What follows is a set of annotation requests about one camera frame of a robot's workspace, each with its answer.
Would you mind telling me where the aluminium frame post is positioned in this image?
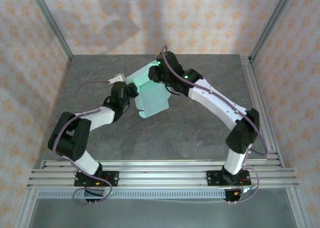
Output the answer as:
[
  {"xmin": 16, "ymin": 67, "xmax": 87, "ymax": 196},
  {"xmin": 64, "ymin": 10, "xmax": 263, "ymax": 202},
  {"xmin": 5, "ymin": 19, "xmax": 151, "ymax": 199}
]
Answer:
[
  {"xmin": 249, "ymin": 0, "xmax": 298, "ymax": 62},
  {"xmin": 28, "ymin": 0, "xmax": 74, "ymax": 61},
  {"xmin": 14, "ymin": 187, "xmax": 38, "ymax": 228},
  {"xmin": 286, "ymin": 187, "xmax": 313, "ymax": 228}
]

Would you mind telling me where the light blue paper box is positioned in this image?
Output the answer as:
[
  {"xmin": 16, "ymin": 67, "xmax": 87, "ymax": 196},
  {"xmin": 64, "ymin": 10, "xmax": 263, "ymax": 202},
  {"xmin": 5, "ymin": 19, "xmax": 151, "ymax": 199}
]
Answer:
[{"xmin": 126, "ymin": 60, "xmax": 172, "ymax": 119}]

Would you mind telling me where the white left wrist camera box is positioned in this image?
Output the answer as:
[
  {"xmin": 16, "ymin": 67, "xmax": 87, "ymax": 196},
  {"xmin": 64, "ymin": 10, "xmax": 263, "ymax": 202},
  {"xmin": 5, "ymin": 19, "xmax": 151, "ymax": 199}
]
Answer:
[{"xmin": 108, "ymin": 73, "xmax": 126, "ymax": 84}]

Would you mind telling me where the aluminium side rail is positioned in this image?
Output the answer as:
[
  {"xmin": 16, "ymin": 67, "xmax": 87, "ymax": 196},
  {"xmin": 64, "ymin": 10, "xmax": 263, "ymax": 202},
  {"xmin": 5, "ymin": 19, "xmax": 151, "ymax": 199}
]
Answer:
[{"xmin": 240, "ymin": 54, "xmax": 285, "ymax": 168}]

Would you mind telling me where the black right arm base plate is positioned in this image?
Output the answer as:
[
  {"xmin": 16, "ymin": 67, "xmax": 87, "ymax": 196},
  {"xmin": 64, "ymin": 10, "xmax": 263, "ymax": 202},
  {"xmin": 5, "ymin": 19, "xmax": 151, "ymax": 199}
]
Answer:
[{"xmin": 205, "ymin": 169, "xmax": 251, "ymax": 188}]

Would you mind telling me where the grey slotted cable duct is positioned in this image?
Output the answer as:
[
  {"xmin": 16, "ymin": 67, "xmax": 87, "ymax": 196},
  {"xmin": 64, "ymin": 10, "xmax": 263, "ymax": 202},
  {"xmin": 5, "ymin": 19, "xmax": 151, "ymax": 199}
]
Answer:
[{"xmin": 36, "ymin": 189, "xmax": 227, "ymax": 200}]

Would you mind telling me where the small green circuit board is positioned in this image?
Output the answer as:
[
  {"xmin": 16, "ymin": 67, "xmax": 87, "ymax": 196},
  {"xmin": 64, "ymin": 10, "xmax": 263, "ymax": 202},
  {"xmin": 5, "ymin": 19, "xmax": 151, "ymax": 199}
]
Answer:
[{"xmin": 239, "ymin": 183, "xmax": 259, "ymax": 193}]

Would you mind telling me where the black mounting bracket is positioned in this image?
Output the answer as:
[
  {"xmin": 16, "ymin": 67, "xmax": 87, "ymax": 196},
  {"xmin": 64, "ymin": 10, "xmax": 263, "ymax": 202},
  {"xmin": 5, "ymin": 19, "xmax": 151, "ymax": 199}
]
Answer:
[
  {"xmin": 83, "ymin": 189, "xmax": 106, "ymax": 205},
  {"xmin": 224, "ymin": 187, "xmax": 248, "ymax": 204}
]

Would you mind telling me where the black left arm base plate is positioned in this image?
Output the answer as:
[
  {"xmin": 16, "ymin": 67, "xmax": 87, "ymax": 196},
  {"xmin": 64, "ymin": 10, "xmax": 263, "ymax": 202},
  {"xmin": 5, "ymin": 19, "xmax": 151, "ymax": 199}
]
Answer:
[{"xmin": 74, "ymin": 170, "xmax": 120, "ymax": 188}]

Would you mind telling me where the aluminium mounting rail beam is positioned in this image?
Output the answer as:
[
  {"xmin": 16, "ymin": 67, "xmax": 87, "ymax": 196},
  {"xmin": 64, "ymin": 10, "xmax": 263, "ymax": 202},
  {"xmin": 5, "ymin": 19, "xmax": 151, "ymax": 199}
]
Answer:
[{"xmin": 26, "ymin": 159, "xmax": 300, "ymax": 189}]

